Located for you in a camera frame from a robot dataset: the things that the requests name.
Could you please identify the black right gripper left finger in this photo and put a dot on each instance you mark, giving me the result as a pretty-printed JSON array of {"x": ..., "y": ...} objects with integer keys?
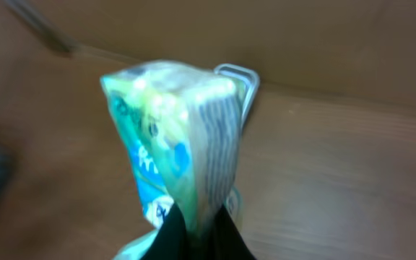
[{"x": 171, "y": 241}]

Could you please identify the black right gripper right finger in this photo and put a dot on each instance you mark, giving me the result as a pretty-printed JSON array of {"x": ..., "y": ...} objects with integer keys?
[{"x": 226, "y": 241}]

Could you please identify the green Kleenex tissue pack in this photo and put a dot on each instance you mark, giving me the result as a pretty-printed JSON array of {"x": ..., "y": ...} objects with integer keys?
[{"x": 182, "y": 124}]

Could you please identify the white barcode scanner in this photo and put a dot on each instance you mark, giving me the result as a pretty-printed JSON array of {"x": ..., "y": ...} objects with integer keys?
[{"x": 250, "y": 84}]

